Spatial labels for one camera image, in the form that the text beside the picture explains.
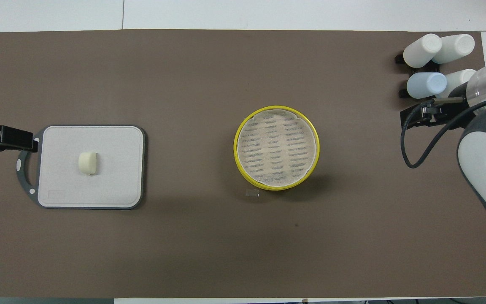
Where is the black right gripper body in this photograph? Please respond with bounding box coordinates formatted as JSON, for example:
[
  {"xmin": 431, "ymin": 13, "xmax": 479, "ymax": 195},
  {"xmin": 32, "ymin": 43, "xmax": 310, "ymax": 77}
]
[{"xmin": 421, "ymin": 82, "xmax": 476, "ymax": 125}]

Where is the cream steamed bun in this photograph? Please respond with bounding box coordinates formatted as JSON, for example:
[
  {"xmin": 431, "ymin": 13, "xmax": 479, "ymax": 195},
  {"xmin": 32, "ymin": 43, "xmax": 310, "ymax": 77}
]
[{"xmin": 78, "ymin": 152, "xmax": 99, "ymax": 175}]

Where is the yellow rimmed steamer lid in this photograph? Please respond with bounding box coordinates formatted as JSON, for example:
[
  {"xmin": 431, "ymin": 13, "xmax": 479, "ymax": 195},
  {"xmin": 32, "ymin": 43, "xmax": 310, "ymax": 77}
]
[{"xmin": 234, "ymin": 106, "xmax": 320, "ymax": 191}]

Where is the white cup upper left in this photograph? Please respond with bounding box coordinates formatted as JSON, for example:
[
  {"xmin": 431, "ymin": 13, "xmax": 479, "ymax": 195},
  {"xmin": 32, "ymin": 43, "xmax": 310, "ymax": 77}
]
[{"xmin": 437, "ymin": 68, "xmax": 477, "ymax": 99}]

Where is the light blue plastic bottle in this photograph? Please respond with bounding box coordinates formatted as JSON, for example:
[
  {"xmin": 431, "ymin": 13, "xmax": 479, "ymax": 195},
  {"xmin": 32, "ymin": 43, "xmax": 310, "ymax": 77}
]
[{"xmin": 406, "ymin": 72, "xmax": 448, "ymax": 100}]

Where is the white plastic bottle blue base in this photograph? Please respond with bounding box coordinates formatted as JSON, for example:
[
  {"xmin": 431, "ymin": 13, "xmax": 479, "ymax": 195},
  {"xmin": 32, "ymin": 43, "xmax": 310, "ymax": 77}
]
[{"xmin": 432, "ymin": 34, "xmax": 475, "ymax": 65}]

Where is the white cutting board grey rim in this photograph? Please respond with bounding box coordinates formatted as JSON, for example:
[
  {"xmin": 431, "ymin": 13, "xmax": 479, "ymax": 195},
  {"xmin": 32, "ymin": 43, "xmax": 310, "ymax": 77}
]
[{"xmin": 17, "ymin": 125, "xmax": 146, "ymax": 210}]

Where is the brown table mat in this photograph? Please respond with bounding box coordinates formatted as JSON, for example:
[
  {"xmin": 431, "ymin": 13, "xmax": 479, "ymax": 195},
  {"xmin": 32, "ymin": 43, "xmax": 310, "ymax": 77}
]
[{"xmin": 0, "ymin": 29, "xmax": 486, "ymax": 299}]

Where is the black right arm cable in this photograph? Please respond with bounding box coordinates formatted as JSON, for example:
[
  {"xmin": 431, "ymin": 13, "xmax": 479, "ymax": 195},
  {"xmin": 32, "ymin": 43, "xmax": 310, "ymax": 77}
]
[{"xmin": 400, "ymin": 94, "xmax": 486, "ymax": 169}]

